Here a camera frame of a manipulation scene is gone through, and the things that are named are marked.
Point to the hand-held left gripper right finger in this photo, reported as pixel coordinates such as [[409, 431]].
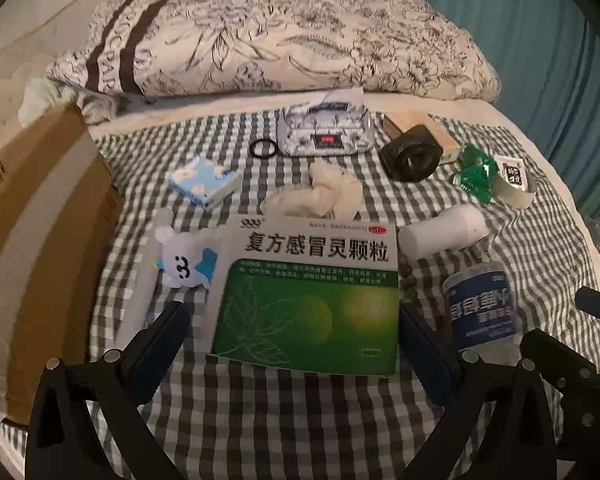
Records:
[[427, 355]]

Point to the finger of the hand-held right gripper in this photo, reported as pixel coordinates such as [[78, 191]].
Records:
[[597, 305], [570, 365]]

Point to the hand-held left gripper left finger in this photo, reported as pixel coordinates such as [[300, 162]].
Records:
[[162, 350]]

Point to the green medicine box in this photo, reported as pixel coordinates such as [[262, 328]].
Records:
[[305, 310]]

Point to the clear tape roll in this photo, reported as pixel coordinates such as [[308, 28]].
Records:
[[520, 196]]

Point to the brown cardboard box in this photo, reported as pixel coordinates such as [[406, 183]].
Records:
[[30, 260]]

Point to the small printed packet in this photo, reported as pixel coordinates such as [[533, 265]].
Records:
[[511, 170]]

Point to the blue tissue pack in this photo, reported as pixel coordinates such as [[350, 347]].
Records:
[[202, 182]]

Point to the white plastic tube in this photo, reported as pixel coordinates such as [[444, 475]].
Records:
[[142, 292]]

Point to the plastic bottle blue label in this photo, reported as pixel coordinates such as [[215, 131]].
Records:
[[480, 305]]

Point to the white bear toy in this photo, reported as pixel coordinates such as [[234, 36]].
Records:
[[182, 260]]

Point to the white bandage roll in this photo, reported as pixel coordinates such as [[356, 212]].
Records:
[[445, 230]]

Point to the checkered blanket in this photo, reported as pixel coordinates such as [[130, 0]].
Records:
[[280, 410]]

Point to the green snack packet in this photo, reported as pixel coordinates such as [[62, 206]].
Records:
[[475, 175]]

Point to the crumpled white tissue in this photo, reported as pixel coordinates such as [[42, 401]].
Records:
[[330, 190]]

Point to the yellow paper box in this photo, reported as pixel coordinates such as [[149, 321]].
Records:
[[445, 142]]

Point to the teal curtain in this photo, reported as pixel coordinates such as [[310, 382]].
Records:
[[530, 60]]

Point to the floral tissue pack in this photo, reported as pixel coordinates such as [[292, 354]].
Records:
[[305, 125]]

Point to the light green towel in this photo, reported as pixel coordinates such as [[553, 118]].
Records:
[[45, 95]]

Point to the white beaded fabric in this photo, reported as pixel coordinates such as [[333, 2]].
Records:
[[5, 110]]

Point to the floral pillow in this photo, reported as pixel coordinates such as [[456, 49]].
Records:
[[305, 35]]

